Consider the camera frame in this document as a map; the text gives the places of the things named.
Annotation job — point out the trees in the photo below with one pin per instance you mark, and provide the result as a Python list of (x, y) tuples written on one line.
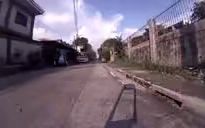
[(85, 45), (108, 46)]

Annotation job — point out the vehicle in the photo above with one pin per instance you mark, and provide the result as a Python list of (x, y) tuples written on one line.
[(82, 59)]

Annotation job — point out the grey asphalt road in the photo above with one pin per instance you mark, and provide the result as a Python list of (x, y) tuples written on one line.
[(73, 96)]

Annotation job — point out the dark roofed shed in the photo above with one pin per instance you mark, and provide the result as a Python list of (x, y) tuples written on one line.
[(53, 50)]

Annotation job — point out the strip of weeds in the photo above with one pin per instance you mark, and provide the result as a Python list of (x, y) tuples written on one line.
[(163, 68)]

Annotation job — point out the concrete kerb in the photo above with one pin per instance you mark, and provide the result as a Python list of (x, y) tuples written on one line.
[(163, 90)]

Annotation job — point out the grey pavement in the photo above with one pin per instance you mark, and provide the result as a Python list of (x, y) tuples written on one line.
[(190, 86)]

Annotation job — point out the grey two-storey building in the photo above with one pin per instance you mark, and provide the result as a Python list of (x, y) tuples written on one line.
[(3, 46)]

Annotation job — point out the tree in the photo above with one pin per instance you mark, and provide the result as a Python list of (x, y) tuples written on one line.
[(203, 10)]

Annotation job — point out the concrete wall with mesh fence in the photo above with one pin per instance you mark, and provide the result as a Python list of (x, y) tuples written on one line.
[(170, 46)]

